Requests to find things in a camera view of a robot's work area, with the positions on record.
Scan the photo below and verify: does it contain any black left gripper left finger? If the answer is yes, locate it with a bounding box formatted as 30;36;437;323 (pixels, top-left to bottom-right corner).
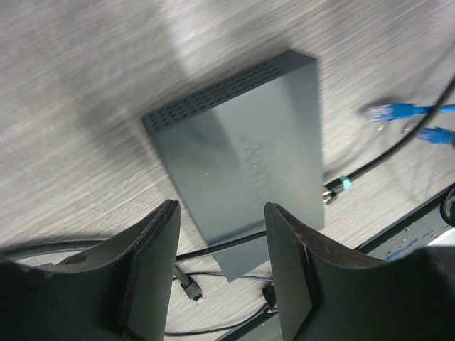
1;200;181;340

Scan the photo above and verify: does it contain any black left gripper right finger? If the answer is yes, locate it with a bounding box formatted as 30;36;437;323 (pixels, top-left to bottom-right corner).
264;203;454;340

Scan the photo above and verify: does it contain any black ethernet cable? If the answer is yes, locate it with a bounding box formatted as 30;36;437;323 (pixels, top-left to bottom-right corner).
321;76;455;205
0;230;271;337

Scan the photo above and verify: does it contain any black network switch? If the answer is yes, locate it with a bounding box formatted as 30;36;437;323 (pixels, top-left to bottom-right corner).
141;49;326;283

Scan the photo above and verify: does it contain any blue ethernet cable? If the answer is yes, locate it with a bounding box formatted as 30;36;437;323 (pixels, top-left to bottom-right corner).
415;126;455;146
362;102;455;124

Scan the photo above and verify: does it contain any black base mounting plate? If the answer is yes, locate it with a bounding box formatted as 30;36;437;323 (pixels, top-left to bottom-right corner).
225;188;454;340

